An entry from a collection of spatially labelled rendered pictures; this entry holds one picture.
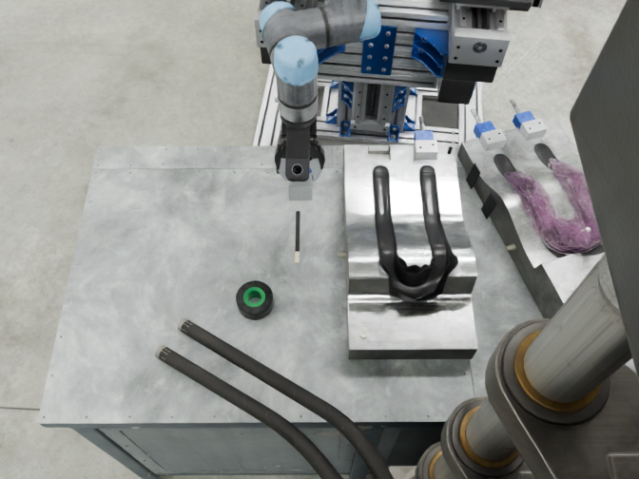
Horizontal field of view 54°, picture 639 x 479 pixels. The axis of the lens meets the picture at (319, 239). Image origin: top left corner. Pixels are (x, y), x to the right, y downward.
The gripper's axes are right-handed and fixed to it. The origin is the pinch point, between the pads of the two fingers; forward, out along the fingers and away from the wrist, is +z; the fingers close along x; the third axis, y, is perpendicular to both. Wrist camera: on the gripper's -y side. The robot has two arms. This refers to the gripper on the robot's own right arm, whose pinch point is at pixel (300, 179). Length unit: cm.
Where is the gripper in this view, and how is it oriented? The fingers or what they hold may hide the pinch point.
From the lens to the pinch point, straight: 138.1
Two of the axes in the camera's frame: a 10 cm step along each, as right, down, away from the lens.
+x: -10.0, 0.0, 0.0
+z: 0.0, 5.0, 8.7
